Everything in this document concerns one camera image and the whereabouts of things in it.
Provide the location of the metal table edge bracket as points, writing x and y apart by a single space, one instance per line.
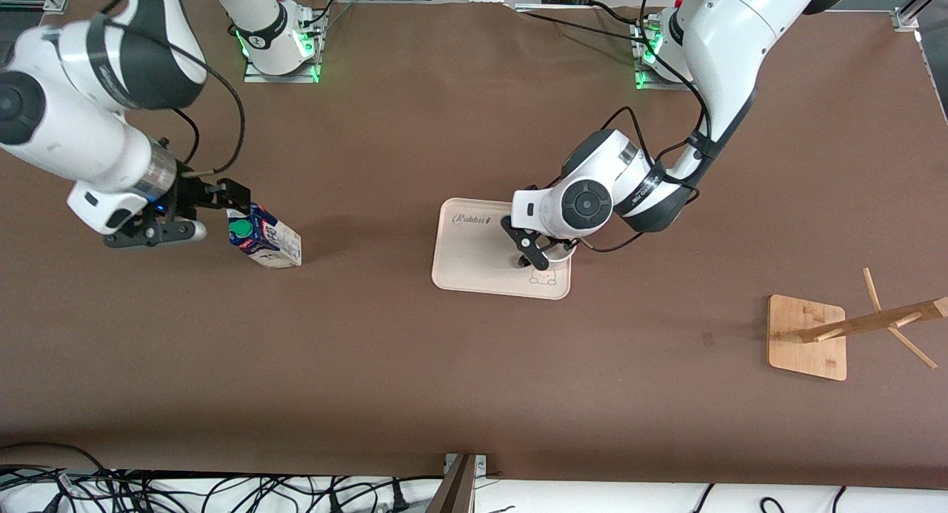
459 491

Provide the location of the wooden cup rack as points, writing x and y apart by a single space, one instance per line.
803 335

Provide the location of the blue white milk carton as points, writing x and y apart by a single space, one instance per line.
270 243

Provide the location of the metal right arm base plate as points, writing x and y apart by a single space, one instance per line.
255 72

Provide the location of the aluminium corner profile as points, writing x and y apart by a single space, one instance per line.
922 2

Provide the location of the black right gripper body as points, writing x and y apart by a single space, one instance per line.
194 195

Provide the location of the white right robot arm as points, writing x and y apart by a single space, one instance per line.
74 135

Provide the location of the cream rabbit print tray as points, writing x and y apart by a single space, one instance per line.
474 254

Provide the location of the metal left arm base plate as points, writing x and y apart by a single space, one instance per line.
644 80

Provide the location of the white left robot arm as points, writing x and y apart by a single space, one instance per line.
733 47

